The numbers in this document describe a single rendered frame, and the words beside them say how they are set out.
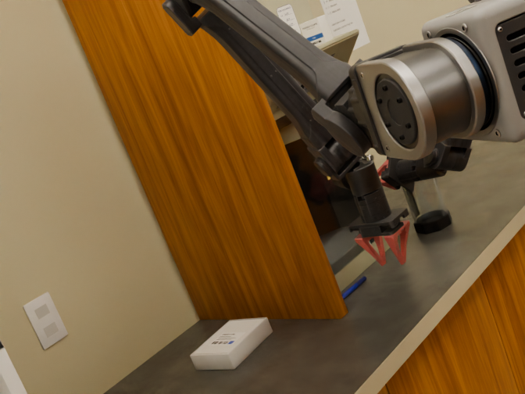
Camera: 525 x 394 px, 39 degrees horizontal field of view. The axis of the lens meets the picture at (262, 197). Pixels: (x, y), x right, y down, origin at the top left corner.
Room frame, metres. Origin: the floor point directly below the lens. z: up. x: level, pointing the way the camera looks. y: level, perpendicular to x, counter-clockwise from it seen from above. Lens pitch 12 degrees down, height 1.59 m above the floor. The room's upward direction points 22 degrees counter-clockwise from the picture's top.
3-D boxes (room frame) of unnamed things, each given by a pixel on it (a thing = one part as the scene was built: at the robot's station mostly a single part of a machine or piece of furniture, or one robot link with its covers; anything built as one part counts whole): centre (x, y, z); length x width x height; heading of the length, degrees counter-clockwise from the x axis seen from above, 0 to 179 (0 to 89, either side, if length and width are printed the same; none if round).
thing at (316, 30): (1.78, -0.26, 1.54); 0.05 x 0.05 x 0.06; 58
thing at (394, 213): (1.33, -0.19, 1.21); 0.10 x 0.07 x 0.07; 45
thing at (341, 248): (1.77, -0.18, 1.19); 0.30 x 0.01 x 0.40; 134
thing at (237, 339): (1.59, 0.19, 0.96); 0.16 x 0.12 x 0.04; 140
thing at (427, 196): (1.89, -0.40, 1.06); 0.11 x 0.11 x 0.21
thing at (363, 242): (1.34, -0.18, 1.14); 0.07 x 0.07 x 0.09; 45
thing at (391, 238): (1.33, -0.19, 1.14); 0.07 x 0.07 x 0.09; 45
